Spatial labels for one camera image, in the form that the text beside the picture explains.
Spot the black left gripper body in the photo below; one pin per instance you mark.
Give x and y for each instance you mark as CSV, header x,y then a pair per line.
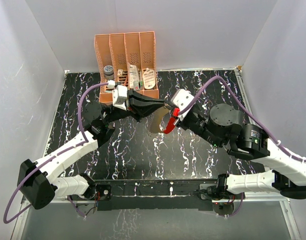
x,y
116,113

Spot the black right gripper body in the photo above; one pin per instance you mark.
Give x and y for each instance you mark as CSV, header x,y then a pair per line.
x,y
197,123

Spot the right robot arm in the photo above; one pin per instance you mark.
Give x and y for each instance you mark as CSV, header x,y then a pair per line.
x,y
224,125

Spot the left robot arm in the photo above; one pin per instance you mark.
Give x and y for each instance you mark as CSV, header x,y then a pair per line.
x,y
39,181

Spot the white product packet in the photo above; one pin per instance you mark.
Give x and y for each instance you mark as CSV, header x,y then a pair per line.
x,y
133,78

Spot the oval white blister pack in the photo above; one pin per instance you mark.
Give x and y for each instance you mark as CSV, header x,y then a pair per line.
x,y
149,81

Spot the small white card box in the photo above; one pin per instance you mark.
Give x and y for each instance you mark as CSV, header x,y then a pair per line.
x,y
120,72

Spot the grey round tin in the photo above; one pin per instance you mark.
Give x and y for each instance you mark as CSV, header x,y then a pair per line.
x,y
108,72

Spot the orange plastic desk organizer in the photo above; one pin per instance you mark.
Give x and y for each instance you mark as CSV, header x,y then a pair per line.
x,y
130,59

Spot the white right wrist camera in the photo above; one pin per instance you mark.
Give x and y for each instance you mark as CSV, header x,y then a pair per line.
x,y
181,99

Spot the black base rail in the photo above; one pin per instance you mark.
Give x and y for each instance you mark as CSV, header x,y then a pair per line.
x,y
201,194

